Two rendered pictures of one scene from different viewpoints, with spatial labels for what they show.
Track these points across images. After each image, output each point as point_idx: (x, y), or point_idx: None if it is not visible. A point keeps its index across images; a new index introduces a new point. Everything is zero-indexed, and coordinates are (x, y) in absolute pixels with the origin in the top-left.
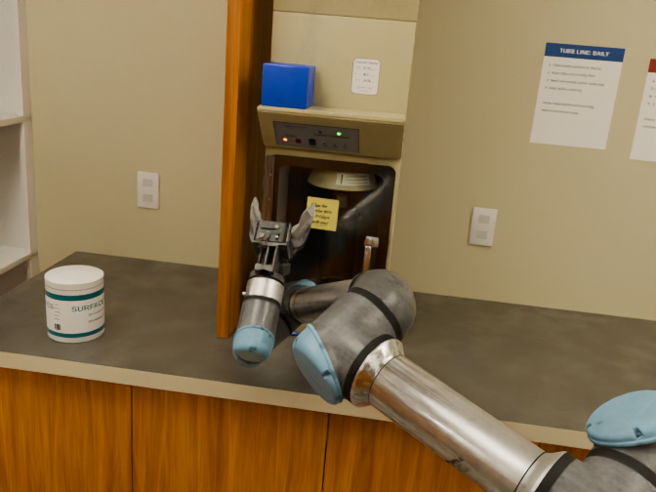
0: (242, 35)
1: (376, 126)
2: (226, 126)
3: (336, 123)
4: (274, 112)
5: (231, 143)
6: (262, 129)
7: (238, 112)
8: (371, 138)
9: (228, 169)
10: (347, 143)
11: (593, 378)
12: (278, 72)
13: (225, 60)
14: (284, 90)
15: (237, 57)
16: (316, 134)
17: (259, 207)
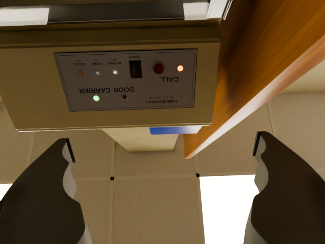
0: (215, 121)
1: (49, 121)
2: (267, 98)
3: (103, 117)
4: (188, 123)
5: (273, 85)
6: (214, 85)
7: (243, 97)
8: (46, 95)
9: (310, 58)
10: (79, 77)
11: None
12: (181, 132)
13: (236, 124)
14: (175, 128)
15: (223, 125)
16: (129, 90)
17: (258, 142)
